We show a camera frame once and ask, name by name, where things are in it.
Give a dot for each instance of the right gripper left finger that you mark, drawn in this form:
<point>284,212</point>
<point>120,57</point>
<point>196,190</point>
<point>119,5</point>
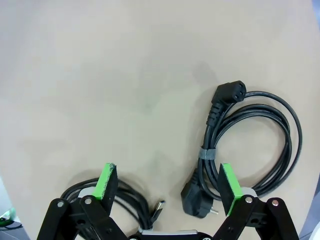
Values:
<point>105,185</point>

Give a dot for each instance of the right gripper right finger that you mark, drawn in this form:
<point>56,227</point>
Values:
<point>230,185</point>

